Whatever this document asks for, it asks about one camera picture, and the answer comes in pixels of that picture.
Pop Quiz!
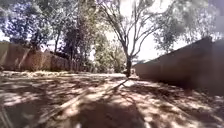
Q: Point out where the bare forked tree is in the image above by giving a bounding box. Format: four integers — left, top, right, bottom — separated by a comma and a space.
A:
96, 0, 174, 78

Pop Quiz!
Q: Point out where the brown dirt path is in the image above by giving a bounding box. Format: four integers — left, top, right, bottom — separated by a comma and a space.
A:
0, 70, 224, 128

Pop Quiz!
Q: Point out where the row of leafy trees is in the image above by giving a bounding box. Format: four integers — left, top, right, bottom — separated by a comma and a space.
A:
0, 0, 128, 74

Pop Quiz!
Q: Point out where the brown brick wall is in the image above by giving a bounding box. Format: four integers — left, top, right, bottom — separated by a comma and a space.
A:
0, 40, 92, 73
133, 35, 224, 98

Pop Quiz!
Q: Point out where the leafy tree behind wall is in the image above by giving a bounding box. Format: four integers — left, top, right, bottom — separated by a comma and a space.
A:
153, 0, 224, 54

